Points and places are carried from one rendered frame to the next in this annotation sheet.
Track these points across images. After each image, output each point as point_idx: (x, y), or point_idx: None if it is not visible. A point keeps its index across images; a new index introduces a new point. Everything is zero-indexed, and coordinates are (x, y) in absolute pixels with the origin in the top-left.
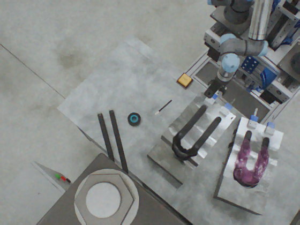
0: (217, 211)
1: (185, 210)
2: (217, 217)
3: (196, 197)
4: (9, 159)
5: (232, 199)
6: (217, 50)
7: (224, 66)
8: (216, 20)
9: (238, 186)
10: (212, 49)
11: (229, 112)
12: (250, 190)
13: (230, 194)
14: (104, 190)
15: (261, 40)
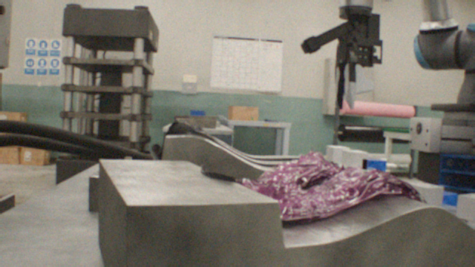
0: (47, 257)
1: (8, 221)
2: (16, 262)
3: (70, 227)
4: None
5: (119, 169)
6: (426, 147)
7: None
8: (439, 104)
9: (187, 170)
10: (427, 177)
11: (362, 152)
12: (212, 180)
13: (135, 166)
14: None
15: None
